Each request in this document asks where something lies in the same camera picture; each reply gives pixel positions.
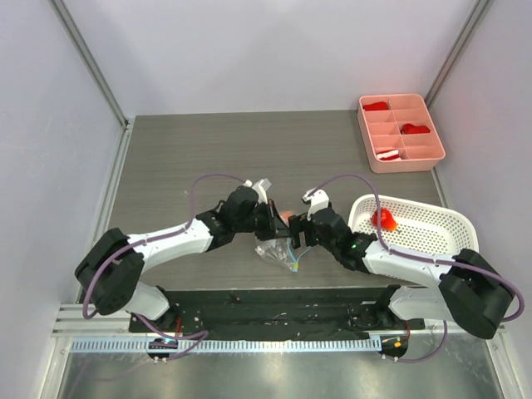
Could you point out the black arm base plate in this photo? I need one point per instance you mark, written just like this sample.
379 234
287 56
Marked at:
300 314

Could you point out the red cloth in middle compartment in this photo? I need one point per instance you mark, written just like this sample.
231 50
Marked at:
411 129

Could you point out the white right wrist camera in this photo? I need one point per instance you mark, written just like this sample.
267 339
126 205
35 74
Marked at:
316 200

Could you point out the white perforated plastic basket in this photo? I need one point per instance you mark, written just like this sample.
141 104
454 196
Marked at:
423 230

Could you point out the pink divided organizer tray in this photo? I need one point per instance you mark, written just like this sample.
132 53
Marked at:
398 133

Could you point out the red cloth in back compartment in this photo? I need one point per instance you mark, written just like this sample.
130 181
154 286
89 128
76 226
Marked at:
376 106

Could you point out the white slotted cable duct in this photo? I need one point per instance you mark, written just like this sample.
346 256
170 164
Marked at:
155 345

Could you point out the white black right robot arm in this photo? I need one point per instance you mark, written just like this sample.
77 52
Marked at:
462 288

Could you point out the red cloth in compartment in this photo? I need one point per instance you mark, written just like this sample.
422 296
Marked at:
376 106
411 129

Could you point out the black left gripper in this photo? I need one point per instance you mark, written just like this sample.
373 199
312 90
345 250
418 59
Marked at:
275 226

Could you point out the red fake pepper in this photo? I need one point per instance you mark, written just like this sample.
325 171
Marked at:
285 215

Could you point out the orange fake peach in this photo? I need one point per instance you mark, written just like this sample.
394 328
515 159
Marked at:
387 221

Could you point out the clear zip top bag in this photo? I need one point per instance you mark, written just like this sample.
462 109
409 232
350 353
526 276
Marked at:
280 252

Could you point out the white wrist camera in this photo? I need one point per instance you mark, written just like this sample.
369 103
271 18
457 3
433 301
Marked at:
260 187
316 200

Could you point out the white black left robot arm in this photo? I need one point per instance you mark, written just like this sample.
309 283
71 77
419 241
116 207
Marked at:
110 273

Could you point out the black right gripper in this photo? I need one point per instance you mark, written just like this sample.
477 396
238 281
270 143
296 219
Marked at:
296 229

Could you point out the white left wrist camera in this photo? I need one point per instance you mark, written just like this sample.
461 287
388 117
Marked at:
260 187

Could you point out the red white cloth front compartment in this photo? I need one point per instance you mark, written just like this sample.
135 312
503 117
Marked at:
386 155

